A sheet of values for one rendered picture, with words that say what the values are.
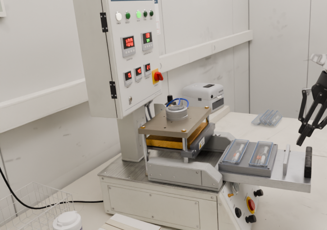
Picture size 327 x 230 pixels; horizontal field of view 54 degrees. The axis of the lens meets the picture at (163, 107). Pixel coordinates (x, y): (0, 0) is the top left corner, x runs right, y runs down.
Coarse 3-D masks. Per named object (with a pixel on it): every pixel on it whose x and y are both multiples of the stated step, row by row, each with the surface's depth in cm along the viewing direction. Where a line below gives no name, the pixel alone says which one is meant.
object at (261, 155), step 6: (258, 144) 113; (264, 144) 113; (270, 144) 113; (258, 150) 109; (264, 150) 109; (270, 150) 108; (252, 156) 105; (258, 156) 105; (264, 156) 105; (252, 162) 101; (258, 162) 101; (264, 162) 100
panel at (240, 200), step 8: (224, 184) 105; (240, 184) 115; (248, 184) 121; (224, 192) 103; (232, 192) 107; (240, 192) 113; (248, 192) 118; (232, 200) 105; (240, 200) 110; (256, 200) 122; (232, 208) 103; (240, 208) 108; (248, 208) 113; (248, 216) 110; (240, 224) 103; (248, 224) 108
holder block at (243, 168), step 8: (248, 152) 110; (272, 152) 109; (224, 160) 106; (248, 160) 105; (272, 160) 103; (224, 168) 104; (232, 168) 103; (240, 168) 102; (248, 168) 100; (256, 168) 99; (264, 168) 99; (272, 168) 102; (264, 176) 99
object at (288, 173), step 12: (288, 144) 110; (276, 156) 111; (288, 156) 104; (300, 156) 110; (216, 168) 107; (276, 168) 103; (288, 168) 102; (300, 168) 102; (228, 180) 104; (240, 180) 102; (252, 180) 100; (264, 180) 98; (276, 180) 97; (288, 180) 96; (300, 180) 95
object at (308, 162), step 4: (308, 148) 106; (308, 152) 103; (308, 156) 101; (308, 160) 98; (308, 164) 96; (304, 168) 96; (308, 168) 95; (304, 172) 96; (308, 172) 95; (304, 176) 96; (308, 176) 96
